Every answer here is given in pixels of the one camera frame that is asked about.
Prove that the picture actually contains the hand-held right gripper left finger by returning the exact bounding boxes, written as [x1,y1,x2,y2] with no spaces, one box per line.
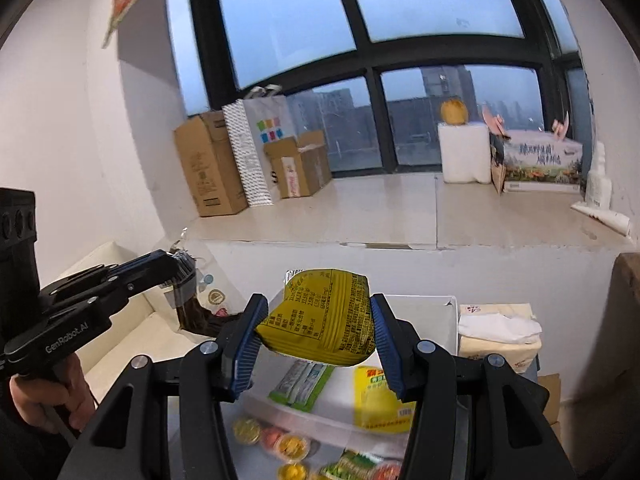
[57,294,271,480]

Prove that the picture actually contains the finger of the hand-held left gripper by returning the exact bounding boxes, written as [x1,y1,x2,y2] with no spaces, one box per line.
[40,249,198,307]
[44,284,133,322]

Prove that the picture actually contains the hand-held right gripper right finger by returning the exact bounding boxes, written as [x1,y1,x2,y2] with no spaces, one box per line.
[369,292,581,480]

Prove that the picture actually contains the white cardboard box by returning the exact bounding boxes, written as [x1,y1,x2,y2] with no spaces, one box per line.
[235,292,461,461]

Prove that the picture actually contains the dark snack packet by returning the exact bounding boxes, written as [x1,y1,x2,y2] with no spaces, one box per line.
[167,247,248,339]

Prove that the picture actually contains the yellow snack packet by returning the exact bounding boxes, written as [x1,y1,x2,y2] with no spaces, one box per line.
[255,268,377,368]

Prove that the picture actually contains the person's left forearm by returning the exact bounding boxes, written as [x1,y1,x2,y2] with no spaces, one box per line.
[0,395,81,480]

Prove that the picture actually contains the person's left hand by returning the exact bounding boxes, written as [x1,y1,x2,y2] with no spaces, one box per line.
[10,355,95,433]

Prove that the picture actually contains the cream sofa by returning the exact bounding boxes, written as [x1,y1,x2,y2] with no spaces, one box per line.
[45,240,223,393]

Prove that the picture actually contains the flat yellow packet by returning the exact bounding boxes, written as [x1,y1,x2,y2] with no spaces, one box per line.
[352,365,417,434]

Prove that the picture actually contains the green sachet packet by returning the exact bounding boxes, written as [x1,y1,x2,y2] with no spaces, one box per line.
[267,360,336,413]

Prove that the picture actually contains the pink jelly cup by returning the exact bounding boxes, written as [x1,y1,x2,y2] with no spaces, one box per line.
[260,425,288,453]

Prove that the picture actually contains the cream tissue pack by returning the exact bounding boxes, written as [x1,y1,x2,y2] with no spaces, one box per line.
[457,303,544,374]

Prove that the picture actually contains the grey blue tablecloth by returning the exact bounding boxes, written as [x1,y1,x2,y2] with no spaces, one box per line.
[167,394,416,480]

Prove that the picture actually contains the bright green snack packet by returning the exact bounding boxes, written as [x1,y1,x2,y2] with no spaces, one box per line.
[320,451,383,480]

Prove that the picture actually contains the tall brown cardboard box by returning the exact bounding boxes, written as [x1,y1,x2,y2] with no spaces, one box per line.
[174,111,249,218]

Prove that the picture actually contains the beige window sill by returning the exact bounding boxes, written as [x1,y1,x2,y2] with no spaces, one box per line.
[172,172,637,252]

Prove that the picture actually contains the white dotted paper bag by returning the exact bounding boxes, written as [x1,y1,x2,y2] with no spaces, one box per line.
[222,85,301,207]

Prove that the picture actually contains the flat cardboard piece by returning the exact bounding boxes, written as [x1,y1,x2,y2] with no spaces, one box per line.
[536,374,562,424]

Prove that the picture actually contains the small open cardboard box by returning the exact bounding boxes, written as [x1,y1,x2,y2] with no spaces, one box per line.
[263,130,333,199]

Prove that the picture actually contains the white foam box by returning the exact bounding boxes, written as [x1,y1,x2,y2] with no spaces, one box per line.
[438,122,493,184]

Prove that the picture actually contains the small brown paper bag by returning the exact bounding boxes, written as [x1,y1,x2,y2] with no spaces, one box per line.
[490,135,507,195]

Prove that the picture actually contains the brown side table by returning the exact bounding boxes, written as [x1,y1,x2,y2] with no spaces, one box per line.
[611,252,640,413]

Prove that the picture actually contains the landscape printed carton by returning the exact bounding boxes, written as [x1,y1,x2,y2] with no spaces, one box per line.
[502,129,585,194]

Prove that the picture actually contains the yellow round fruit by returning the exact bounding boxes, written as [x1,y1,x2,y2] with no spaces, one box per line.
[440,99,471,125]

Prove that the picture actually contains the white tube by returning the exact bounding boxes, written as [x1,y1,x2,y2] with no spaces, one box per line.
[571,201,632,235]

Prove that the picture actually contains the pink plastic toy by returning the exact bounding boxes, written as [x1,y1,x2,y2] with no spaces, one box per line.
[551,111,572,142]
[481,104,507,135]

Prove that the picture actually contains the white plastic bottle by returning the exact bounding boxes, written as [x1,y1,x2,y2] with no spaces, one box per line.
[585,141,614,210]

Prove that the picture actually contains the black window frame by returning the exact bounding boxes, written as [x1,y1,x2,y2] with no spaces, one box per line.
[165,0,597,179]

